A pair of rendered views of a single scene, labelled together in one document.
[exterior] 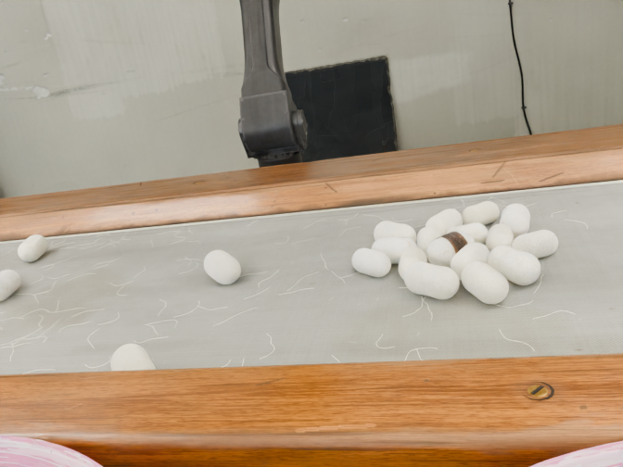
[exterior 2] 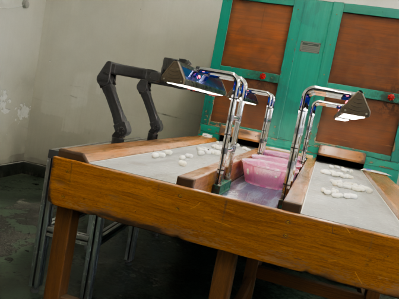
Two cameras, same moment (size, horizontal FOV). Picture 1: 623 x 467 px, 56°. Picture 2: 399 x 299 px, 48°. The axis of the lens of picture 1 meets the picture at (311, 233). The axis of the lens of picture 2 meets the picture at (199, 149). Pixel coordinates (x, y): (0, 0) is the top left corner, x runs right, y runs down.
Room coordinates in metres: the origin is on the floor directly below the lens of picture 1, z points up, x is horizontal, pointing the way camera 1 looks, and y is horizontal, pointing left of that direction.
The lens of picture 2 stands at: (0.42, 2.25, 1.00)
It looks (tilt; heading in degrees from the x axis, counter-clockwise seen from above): 6 degrees down; 270
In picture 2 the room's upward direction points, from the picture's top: 10 degrees clockwise
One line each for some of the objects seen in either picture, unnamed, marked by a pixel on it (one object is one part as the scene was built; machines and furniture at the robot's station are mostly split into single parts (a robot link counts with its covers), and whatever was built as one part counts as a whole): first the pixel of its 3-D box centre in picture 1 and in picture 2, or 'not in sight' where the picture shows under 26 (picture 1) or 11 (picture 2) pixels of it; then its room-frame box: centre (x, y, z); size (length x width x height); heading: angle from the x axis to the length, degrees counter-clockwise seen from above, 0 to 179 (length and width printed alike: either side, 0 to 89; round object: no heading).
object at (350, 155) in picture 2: not in sight; (341, 153); (-0.49, -0.69, 0.83); 0.30 x 0.06 x 0.07; 165
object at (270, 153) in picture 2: not in sight; (282, 161); (-0.09, -0.51, 0.72); 0.27 x 0.27 x 0.10
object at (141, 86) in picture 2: not in sight; (162, 86); (0.72, -0.56, 1.05); 0.30 x 0.09 x 0.12; 170
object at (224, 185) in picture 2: not in sight; (211, 130); (0.39, 0.55, 0.90); 0.20 x 0.19 x 0.45; 75
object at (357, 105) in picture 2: not in sight; (351, 106); (-0.08, 0.66, 1.08); 0.62 x 0.08 x 0.07; 75
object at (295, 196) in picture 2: not in sight; (304, 181); (-0.10, 0.12, 0.71); 1.81 x 0.05 x 0.11; 75
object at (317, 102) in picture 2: not in sight; (321, 141); (-0.24, -0.29, 0.90); 0.20 x 0.19 x 0.45; 75
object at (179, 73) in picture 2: not in sight; (200, 80); (0.47, 0.52, 1.08); 0.62 x 0.08 x 0.07; 75
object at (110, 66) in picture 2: not in sight; (130, 78); (0.82, 0.03, 1.05); 0.30 x 0.09 x 0.12; 170
